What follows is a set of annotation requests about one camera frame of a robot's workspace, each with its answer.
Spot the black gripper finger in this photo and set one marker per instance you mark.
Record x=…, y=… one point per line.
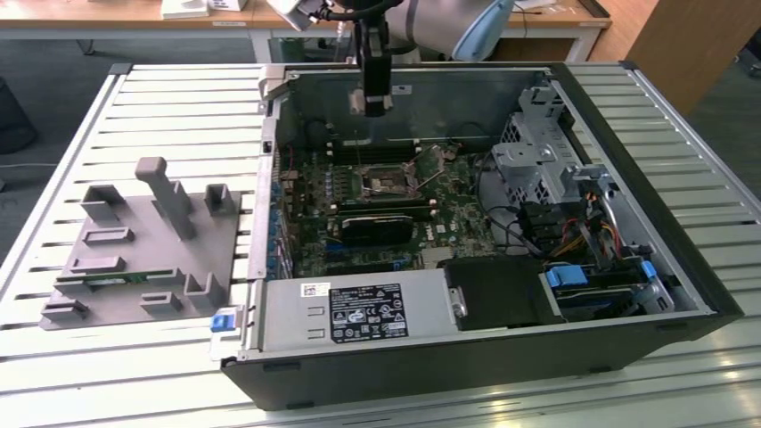
x=377, y=76

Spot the silver CPU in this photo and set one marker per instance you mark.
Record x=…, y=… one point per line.
x=357, y=100

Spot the metal locking lever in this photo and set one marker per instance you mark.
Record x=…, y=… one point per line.
x=359, y=149
x=434, y=177

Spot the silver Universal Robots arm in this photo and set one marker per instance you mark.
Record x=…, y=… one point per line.
x=483, y=35

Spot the CPU socket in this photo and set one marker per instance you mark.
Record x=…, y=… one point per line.
x=387, y=183

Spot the white barcode sticker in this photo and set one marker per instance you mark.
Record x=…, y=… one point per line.
x=405, y=89

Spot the black RAM slot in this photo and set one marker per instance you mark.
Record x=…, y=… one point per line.
x=381, y=208
x=423, y=214
x=381, y=142
x=381, y=203
x=381, y=159
x=381, y=147
x=381, y=153

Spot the white box blue print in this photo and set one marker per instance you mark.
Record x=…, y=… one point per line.
x=229, y=4

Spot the silver drive cage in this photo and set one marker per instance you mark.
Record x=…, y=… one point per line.
x=538, y=153

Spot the black graphics card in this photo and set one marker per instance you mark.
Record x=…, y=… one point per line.
x=375, y=232

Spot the green motherboard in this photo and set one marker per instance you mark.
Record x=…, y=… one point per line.
x=465, y=218

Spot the white cardboard box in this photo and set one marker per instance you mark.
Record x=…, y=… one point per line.
x=185, y=11

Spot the silver chipset heatsink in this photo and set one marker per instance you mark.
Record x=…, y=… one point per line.
x=438, y=258

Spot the wooden desk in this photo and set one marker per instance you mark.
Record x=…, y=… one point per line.
x=90, y=15

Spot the black drive cover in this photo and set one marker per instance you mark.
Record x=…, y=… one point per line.
x=506, y=285

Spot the wooden cabinet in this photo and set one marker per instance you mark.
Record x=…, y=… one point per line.
x=684, y=53

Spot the grey parts rack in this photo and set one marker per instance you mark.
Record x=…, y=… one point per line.
x=149, y=249

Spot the silver power supply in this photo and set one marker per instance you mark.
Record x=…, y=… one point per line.
x=286, y=312

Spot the blue disk carrier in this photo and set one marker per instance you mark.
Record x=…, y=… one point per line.
x=566, y=277

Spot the green RAM stick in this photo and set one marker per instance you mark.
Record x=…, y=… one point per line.
x=138, y=277

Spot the blue case latch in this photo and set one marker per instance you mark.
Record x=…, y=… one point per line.
x=222, y=323

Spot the blue bay tab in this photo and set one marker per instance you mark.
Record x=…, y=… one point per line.
x=649, y=273

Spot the black PC case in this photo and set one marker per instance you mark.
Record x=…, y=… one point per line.
x=417, y=379

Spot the disk bay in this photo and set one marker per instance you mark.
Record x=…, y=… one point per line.
x=662, y=301

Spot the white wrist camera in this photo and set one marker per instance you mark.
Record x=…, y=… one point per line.
x=294, y=15

